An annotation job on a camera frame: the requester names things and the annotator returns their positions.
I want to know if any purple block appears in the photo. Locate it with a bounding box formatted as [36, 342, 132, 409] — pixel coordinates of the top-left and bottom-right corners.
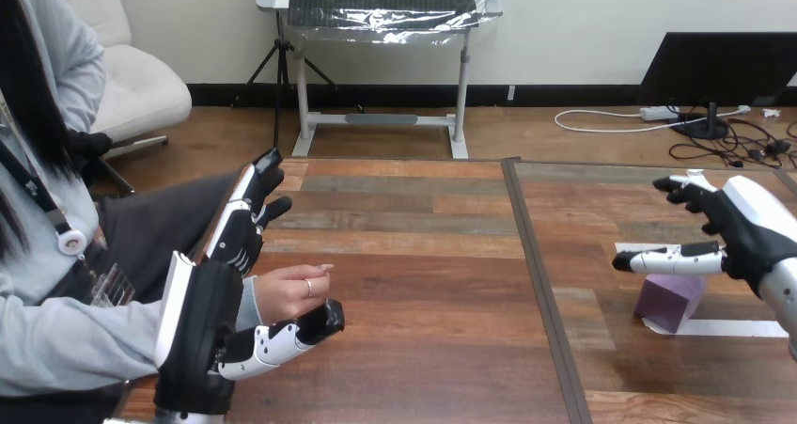
[633, 274, 709, 336]

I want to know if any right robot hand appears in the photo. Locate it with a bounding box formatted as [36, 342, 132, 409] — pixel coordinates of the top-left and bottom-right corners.
[612, 169, 797, 298]

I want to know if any tangle of cables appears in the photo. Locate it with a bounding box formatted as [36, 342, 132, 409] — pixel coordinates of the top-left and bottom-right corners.
[553, 100, 797, 171]

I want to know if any foil sheet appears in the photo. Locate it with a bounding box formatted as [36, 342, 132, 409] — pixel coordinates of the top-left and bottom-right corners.
[283, 0, 508, 46]

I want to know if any black tripod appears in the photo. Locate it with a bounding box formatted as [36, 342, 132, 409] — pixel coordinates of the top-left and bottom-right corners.
[233, 9, 367, 151]

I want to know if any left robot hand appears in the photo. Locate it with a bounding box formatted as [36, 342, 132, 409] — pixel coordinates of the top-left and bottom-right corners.
[153, 148, 346, 418]

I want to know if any dark screen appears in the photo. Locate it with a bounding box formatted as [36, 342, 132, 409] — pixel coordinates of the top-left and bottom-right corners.
[637, 31, 797, 141]

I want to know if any person's forearm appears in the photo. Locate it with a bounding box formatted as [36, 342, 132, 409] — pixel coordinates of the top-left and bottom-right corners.
[0, 275, 265, 399]

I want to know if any person's body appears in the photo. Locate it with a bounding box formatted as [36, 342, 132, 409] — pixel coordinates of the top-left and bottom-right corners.
[0, 0, 248, 424]

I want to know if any white power strip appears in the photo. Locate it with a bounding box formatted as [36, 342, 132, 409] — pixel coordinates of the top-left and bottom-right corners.
[639, 104, 680, 123]

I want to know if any person's hand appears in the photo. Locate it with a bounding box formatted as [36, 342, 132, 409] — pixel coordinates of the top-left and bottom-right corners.
[253, 263, 336, 327]

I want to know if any white desk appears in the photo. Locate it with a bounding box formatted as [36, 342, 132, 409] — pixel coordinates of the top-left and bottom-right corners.
[256, 0, 507, 160]

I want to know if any white cushioned chair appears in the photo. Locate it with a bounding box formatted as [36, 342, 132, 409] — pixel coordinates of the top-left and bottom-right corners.
[46, 0, 194, 198]

